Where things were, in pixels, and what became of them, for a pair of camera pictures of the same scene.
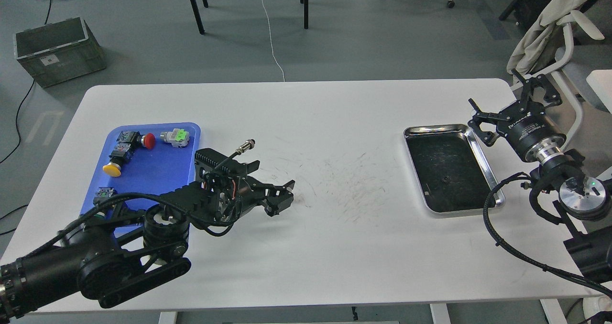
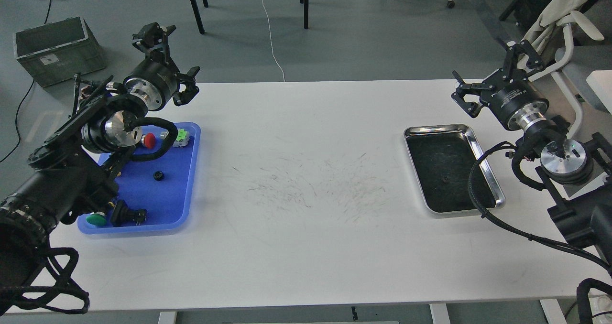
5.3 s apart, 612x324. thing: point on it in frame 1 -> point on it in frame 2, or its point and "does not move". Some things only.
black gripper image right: x=522 y=125 -> x=516 y=99
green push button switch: x=102 y=194 -> x=98 y=218
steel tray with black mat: x=453 y=177 does not move
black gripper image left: x=223 y=181 -> x=155 y=81
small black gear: x=283 y=196 -> x=158 y=175
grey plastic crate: x=57 y=52 does not move
